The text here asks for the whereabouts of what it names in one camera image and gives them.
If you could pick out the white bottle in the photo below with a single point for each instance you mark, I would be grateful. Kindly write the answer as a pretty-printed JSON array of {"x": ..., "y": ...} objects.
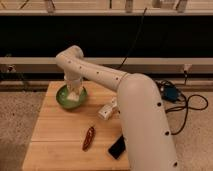
[{"x": 108, "y": 109}]

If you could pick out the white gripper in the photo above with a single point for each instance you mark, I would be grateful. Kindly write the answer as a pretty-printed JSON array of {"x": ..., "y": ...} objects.
[{"x": 73, "y": 84}]

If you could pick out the green ceramic bowl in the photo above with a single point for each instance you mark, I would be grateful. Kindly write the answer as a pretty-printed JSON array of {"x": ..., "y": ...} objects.
[{"x": 69, "y": 100}]

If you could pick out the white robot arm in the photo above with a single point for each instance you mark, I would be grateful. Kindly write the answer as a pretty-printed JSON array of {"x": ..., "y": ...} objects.
[{"x": 145, "y": 127}]

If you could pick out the wooden cutting board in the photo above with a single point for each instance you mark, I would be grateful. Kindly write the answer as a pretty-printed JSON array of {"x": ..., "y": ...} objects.
[{"x": 56, "y": 143}]

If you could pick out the white sponge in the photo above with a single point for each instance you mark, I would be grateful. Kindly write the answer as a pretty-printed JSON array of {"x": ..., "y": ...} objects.
[{"x": 73, "y": 96}]

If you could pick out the black smartphone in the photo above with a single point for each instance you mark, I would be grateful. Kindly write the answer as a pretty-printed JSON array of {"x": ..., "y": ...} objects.
[{"x": 117, "y": 148}]

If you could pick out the blue power adapter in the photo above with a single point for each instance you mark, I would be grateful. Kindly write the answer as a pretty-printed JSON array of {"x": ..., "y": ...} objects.
[{"x": 170, "y": 93}]

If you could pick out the red chili pepper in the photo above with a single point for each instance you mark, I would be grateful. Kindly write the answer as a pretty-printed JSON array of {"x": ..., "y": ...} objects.
[{"x": 88, "y": 138}]

